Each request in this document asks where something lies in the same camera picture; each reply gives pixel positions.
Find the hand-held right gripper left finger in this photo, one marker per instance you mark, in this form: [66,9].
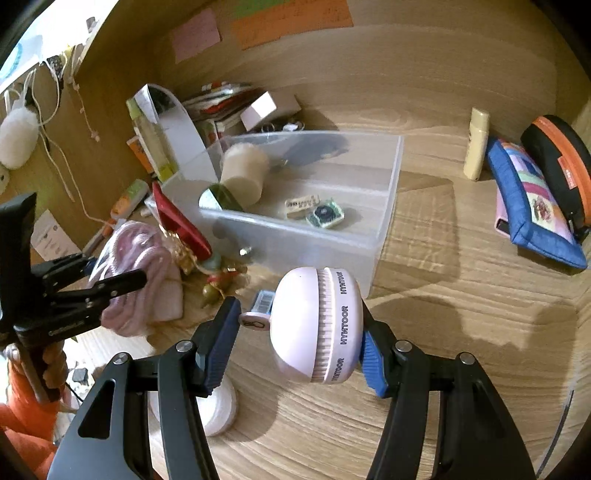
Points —
[220,344]

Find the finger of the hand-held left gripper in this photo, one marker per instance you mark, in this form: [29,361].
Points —
[117,281]
[64,267]

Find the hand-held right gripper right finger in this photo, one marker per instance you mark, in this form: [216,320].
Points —
[374,364]

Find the white round handheld fan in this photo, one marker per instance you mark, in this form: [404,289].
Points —
[300,323]

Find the clear plastic storage box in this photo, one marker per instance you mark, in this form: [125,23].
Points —
[332,249]

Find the wooden desktop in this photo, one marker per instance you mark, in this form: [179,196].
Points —
[461,323]

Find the person's left hand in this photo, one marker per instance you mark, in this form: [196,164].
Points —
[53,369]

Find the white printed receipt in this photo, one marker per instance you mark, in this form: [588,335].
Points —
[48,235]

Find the beaded tassel trinket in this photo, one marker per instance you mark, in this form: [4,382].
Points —
[221,281]

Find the gold charm ornament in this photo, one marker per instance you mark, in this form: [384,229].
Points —
[182,251]

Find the red pouch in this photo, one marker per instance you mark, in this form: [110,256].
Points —
[178,226]

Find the orange green label bottle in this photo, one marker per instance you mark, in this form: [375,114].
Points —
[129,198]

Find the orange tube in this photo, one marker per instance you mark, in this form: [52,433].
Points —
[141,159]

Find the green round mirror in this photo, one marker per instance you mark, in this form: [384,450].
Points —
[217,198]

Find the white fluffy pompom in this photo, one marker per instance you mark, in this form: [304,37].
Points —
[18,138]

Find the tall yellow spray bottle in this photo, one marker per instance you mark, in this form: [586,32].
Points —
[154,147]

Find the green square magnet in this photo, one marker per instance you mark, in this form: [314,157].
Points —
[325,214]

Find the small cream printed eraser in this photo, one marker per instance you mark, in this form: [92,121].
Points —
[300,205]

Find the beige cylindrical puff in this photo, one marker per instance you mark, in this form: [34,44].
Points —
[242,177]

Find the pink flat case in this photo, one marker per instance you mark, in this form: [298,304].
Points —
[501,217]

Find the stack of books and packets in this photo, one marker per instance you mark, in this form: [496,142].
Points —
[217,99]

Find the blue patchwork pencil case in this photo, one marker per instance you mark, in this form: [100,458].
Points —
[521,203]

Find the small white box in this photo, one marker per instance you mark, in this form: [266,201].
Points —
[263,108]

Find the cream sunscreen bottle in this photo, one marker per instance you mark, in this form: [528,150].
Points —
[476,147]

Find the pink sticky note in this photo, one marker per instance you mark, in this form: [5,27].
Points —
[196,34]

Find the black orange zip case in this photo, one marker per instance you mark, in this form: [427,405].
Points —
[549,152]

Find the green sticky note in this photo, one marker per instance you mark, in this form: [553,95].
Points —
[249,8]

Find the orange sticky note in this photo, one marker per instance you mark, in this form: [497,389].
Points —
[295,23]

